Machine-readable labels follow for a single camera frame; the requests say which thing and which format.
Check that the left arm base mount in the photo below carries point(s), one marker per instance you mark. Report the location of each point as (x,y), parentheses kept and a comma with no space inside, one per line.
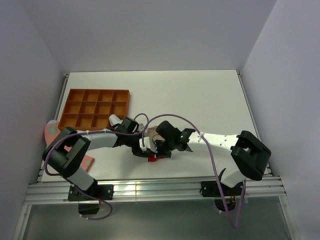
(91,201)

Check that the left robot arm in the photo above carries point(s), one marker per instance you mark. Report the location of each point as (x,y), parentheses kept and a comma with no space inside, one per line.
(64,156)

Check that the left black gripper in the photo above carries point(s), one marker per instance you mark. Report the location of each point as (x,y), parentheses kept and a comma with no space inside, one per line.
(138,152)

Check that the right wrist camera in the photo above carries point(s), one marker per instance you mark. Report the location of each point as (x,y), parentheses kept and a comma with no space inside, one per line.
(146,144)

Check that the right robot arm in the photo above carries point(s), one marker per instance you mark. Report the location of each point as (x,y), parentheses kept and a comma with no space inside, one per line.
(249,155)

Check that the orange compartment tray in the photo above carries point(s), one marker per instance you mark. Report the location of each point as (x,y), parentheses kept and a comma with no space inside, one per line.
(89,109)

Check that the white sock black cuff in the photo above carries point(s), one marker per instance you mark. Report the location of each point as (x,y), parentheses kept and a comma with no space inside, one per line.
(114,121)

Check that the aluminium frame rail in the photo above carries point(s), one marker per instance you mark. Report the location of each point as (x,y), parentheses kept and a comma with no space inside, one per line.
(158,190)

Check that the beige red reindeer sock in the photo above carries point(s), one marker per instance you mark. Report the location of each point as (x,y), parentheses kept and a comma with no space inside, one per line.
(151,137)

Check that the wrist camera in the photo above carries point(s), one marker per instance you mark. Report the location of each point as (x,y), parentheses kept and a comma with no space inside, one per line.
(146,144)
(139,127)

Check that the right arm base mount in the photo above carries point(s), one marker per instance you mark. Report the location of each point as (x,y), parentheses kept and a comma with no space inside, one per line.
(209,189)

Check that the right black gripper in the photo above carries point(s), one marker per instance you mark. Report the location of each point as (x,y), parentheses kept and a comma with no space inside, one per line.
(160,154)

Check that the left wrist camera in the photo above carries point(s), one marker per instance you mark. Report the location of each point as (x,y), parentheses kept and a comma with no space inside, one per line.
(139,127)

